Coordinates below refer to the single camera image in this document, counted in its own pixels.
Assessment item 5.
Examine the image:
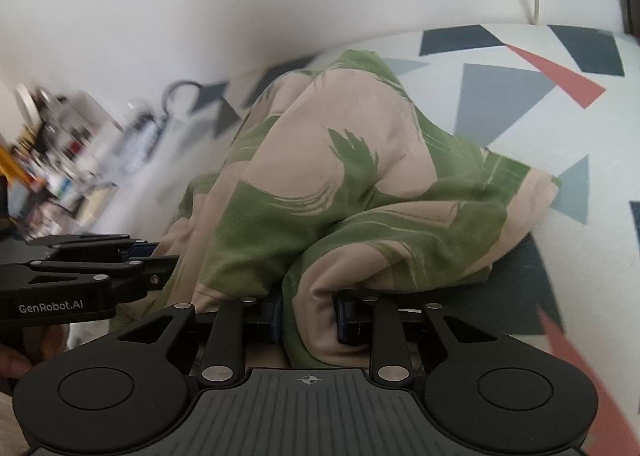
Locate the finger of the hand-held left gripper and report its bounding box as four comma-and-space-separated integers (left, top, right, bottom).
29, 255, 181, 304
25, 233, 157, 262

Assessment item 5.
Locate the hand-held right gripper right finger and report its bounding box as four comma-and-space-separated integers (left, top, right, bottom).
334, 289, 506, 387

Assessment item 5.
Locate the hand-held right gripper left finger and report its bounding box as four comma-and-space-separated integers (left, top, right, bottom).
115, 296, 282, 387

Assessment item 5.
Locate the beige green leaf print shirt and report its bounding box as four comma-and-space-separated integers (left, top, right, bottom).
155, 49, 563, 369

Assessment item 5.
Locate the person's left hand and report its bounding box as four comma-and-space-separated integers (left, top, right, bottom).
0, 321, 68, 382

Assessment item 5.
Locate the white storage box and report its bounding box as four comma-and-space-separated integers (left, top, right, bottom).
10, 84, 123, 217

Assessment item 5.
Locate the geometric print mat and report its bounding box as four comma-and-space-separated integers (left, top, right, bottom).
165, 24, 640, 456

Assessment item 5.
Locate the thick black cable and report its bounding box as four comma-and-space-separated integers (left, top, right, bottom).
161, 80, 203, 118

